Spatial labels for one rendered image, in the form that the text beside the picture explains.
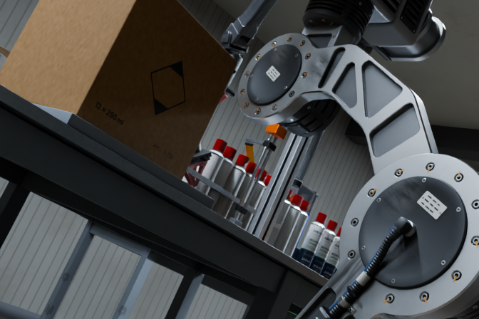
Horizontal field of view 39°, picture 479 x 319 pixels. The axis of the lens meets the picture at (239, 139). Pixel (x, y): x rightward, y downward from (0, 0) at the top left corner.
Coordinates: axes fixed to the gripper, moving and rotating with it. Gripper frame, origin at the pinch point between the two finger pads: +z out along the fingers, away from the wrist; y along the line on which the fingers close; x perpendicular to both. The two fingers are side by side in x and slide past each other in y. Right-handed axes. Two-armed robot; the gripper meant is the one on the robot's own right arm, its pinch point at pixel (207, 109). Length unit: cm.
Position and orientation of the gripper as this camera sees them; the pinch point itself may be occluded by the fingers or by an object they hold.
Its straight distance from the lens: 213.2
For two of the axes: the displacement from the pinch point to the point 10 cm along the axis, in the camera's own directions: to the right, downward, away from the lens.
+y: -5.7, -4.3, -7.0
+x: 6.9, 2.0, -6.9
